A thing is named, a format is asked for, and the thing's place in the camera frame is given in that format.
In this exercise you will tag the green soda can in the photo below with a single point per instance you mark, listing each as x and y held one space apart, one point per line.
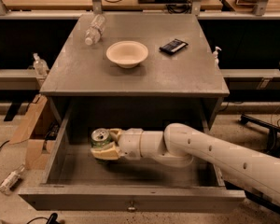
100 140

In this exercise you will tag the bottle lying on floor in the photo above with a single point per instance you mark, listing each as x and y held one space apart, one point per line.
11 179

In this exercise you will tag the grey cabinet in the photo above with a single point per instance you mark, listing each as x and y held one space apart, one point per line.
185 87

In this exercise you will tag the metal drawer knob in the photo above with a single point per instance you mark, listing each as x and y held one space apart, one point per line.
131 207

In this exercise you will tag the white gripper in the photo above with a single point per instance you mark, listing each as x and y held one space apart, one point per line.
131 144

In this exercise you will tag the clear plastic water bottle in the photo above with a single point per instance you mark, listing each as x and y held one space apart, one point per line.
95 30

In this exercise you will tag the brown cardboard box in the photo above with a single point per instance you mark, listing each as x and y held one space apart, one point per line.
33 129

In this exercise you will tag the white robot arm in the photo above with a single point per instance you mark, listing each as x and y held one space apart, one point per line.
179 144

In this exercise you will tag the black chair base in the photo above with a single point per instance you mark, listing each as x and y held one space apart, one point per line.
274 151

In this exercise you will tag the clear bottle on left shelf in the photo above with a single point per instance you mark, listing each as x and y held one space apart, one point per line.
40 66

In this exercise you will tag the white paper bowl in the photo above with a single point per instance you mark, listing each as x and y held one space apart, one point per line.
127 54

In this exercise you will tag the white pump dispenser bottle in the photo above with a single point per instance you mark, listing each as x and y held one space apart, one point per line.
215 54

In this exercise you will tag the grey open top drawer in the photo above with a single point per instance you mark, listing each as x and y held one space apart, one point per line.
74 180

